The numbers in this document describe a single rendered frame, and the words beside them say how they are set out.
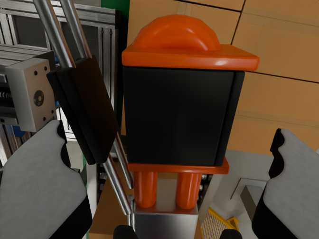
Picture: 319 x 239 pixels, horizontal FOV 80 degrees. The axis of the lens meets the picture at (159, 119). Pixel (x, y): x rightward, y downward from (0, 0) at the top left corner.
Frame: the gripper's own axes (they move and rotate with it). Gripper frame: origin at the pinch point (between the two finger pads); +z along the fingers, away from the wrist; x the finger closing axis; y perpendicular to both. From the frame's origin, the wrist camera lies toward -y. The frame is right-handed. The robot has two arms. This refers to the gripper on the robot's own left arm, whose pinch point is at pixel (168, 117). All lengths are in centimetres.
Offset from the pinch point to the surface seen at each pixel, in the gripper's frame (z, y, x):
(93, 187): 63, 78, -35
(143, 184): 0.5, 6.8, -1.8
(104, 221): 32, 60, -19
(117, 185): -0.3, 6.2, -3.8
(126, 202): -0.2, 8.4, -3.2
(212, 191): 63, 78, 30
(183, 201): 0.6, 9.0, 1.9
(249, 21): 68, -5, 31
